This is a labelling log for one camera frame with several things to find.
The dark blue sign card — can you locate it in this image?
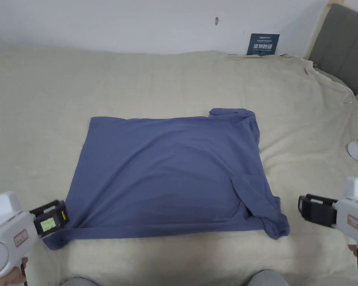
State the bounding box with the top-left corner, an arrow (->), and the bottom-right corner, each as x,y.
246,32 -> 281,57

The grey padded headboard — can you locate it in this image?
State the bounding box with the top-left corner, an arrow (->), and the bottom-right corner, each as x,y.
308,2 -> 358,96

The bed with beige sheet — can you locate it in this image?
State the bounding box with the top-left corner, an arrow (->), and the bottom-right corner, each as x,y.
0,41 -> 358,286

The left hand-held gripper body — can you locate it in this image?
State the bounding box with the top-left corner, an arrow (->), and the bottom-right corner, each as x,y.
0,190 -> 43,286

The dark blue shirt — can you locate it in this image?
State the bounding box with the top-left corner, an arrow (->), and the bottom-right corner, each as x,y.
44,107 -> 290,251

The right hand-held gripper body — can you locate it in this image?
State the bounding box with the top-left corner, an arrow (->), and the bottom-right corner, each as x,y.
335,176 -> 358,286

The person's left hand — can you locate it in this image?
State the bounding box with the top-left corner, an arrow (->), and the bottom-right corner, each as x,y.
0,257 -> 29,286

